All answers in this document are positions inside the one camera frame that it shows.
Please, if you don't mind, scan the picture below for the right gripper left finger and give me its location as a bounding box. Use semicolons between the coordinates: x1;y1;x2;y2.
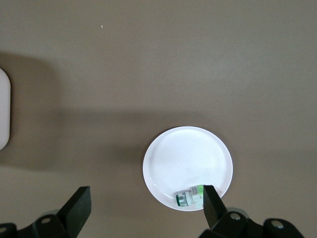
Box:
0;185;93;238

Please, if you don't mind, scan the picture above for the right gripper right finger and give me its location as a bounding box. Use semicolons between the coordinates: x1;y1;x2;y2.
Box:
200;184;308;238

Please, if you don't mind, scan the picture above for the white lidded storage box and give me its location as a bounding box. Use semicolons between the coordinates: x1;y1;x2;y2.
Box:
0;66;12;151

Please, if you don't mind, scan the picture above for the pale pink round plate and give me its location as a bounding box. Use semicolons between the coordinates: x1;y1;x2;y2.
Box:
142;126;234;212

